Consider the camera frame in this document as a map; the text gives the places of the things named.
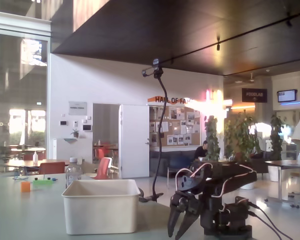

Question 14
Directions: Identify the white plastic bin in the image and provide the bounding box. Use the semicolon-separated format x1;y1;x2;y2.
61;178;142;236

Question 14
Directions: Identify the green flat block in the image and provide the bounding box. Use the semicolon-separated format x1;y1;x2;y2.
32;177;54;186

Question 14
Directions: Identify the blue armchair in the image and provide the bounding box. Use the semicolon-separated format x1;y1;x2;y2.
166;156;194;189

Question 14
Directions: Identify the seated person in black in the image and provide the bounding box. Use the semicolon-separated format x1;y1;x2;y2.
193;140;210;161

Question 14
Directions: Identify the white round planter pot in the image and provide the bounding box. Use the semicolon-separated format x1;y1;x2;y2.
239;181;256;190

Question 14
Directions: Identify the tall climbing green plant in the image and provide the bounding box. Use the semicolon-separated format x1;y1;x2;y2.
204;115;221;161

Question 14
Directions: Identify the cork bulletin board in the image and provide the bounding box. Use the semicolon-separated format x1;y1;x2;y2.
149;105;202;148

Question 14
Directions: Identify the white door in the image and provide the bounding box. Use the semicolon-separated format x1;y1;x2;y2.
119;104;150;180

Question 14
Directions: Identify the large leafy potted plant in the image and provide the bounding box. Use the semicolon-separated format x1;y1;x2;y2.
224;109;262;166

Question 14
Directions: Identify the coral plastic chair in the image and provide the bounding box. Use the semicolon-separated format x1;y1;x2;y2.
92;157;114;181

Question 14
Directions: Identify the dark wooden table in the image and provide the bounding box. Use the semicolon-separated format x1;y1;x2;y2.
264;159;300;209

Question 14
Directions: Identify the orange hall of fame sign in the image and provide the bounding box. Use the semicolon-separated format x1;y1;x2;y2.
147;95;198;106

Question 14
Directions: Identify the slim green potted plant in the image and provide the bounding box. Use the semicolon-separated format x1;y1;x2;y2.
269;114;285;161

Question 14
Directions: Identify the clear plastic water bottle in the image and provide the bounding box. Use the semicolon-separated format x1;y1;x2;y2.
65;156;83;190

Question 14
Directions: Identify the black foodlab sign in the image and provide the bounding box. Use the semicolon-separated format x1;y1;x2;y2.
241;87;268;103

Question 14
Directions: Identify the red chair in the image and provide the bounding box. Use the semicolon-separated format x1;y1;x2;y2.
38;161;66;175

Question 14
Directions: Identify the round wooden table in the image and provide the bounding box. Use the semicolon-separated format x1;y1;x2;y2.
4;159;71;176

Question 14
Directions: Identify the black gooseneck webcam mount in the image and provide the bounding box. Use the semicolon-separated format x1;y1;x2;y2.
137;58;167;204

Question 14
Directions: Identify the black base cable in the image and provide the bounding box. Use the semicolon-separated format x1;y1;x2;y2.
248;201;295;240
248;210;284;240

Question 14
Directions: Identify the wall monitor screen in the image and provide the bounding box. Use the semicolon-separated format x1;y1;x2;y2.
276;89;298;103

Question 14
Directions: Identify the white wall notice sign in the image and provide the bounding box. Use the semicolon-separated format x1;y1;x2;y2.
68;100;88;116

